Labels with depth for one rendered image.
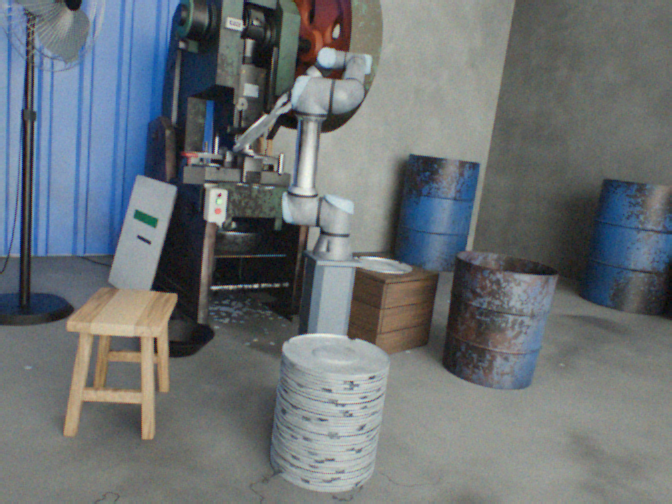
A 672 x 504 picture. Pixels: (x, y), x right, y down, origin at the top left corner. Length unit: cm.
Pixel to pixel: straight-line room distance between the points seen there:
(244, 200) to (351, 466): 140
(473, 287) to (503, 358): 30
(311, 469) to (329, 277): 79
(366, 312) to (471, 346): 46
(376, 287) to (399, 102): 277
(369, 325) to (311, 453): 102
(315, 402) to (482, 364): 106
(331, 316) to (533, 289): 78
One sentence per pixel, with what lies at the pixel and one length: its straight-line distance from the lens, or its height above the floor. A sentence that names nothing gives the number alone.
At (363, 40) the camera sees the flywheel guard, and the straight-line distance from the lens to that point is 266.
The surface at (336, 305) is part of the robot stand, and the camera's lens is 211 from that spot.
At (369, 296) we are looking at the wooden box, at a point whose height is 26.
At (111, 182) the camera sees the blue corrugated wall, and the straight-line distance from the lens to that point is 375.
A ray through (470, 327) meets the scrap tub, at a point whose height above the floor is 22.
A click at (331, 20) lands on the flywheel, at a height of 145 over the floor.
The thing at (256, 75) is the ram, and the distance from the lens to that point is 272.
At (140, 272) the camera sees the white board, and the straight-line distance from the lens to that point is 289.
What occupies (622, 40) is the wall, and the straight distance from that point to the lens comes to 530.
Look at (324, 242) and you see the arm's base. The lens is 207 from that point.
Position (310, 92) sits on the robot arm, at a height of 103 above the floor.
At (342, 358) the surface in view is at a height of 32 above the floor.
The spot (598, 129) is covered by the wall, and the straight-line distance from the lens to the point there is 522.
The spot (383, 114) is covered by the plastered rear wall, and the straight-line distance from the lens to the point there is 479.
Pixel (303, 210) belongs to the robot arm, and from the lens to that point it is 206.
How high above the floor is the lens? 86
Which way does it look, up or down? 11 degrees down
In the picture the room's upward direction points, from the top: 7 degrees clockwise
